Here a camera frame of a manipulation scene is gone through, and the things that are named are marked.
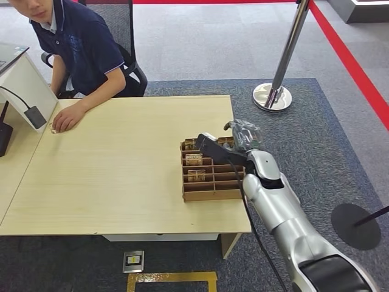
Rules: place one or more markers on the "grey laptop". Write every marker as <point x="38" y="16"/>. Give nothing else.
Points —
<point x="9" y="56"/>

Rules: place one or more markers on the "black stanchion with round base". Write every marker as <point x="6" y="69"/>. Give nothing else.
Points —
<point x="352" y="229"/>

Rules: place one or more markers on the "black office chair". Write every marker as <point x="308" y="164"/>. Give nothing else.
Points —
<point x="138" y="80"/>

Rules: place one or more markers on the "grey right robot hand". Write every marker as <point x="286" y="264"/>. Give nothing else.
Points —
<point x="247" y="137"/>

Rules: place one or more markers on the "person's left hand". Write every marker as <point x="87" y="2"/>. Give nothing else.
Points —
<point x="68" y="117"/>

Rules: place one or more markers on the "grey platform with white edge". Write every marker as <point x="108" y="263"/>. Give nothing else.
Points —
<point x="364" y="14"/>

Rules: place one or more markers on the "person's right forearm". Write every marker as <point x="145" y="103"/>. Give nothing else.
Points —
<point x="57" y="78"/>

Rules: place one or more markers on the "person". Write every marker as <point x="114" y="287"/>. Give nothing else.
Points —
<point x="85" y="44"/>

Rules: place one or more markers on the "black monitor stand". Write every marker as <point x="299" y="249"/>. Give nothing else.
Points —
<point x="4" y="139"/>

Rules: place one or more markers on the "light wooden desk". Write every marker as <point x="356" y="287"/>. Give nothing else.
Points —
<point x="15" y="161"/>
<point x="121" y="169"/>

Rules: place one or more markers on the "gold patterned card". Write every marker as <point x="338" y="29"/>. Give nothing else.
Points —
<point x="194" y="159"/>
<point x="188" y="145"/>
<point x="196" y="175"/>
<point x="226" y="141"/>
<point x="53" y="130"/>

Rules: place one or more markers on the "white angled terminal stand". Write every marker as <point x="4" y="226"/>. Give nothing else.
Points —
<point x="27" y="86"/>

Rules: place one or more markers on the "chrome stanchion post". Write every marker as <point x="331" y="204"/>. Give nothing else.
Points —
<point x="289" y="44"/>

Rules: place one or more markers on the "person's left forearm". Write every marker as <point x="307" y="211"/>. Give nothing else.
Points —
<point x="100" y="96"/>

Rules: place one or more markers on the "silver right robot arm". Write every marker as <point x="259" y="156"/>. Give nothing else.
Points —
<point x="292" y="225"/>

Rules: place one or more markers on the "brown wooden card organizer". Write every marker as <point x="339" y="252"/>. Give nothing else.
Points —
<point x="225" y="185"/>

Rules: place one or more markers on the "silver floor socket box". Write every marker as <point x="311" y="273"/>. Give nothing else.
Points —
<point x="133" y="262"/>

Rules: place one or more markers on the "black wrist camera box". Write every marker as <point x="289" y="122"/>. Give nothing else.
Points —
<point x="219" y="151"/>

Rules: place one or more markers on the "red barrier belt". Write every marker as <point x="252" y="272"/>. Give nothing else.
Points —
<point x="349" y="64"/>

